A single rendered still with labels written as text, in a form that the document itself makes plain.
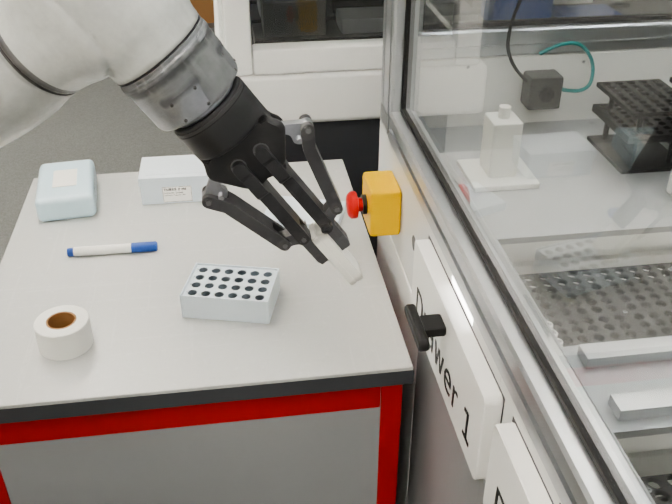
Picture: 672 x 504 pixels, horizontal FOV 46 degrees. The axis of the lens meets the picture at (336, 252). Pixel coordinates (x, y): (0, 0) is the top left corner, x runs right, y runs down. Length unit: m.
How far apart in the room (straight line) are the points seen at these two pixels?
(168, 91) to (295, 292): 0.56
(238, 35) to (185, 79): 0.87
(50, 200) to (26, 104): 0.70
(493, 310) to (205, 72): 0.34
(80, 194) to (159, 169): 0.14
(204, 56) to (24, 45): 0.14
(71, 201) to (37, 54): 0.74
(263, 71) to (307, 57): 0.09
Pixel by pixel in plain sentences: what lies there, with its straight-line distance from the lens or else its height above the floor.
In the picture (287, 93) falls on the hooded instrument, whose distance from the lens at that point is 1.57.
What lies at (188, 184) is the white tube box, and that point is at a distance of 1.40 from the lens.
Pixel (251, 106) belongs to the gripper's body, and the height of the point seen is 1.17.
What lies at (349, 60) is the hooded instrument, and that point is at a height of 0.93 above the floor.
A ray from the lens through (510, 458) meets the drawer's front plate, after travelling 0.71.
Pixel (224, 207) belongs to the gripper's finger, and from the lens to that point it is 0.74.
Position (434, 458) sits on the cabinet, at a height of 0.65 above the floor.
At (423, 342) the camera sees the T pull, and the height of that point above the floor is 0.91.
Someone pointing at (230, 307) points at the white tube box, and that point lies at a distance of 1.10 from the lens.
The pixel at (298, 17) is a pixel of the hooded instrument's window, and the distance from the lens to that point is 1.55.
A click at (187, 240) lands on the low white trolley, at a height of 0.76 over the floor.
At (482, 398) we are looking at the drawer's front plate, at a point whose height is 0.92.
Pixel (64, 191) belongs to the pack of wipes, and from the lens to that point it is 1.41.
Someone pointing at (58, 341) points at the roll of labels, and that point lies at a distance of 1.08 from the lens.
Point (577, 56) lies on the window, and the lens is 0.60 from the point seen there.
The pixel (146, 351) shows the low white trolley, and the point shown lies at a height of 0.76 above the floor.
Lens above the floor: 1.43
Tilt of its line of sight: 32 degrees down
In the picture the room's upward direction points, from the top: straight up
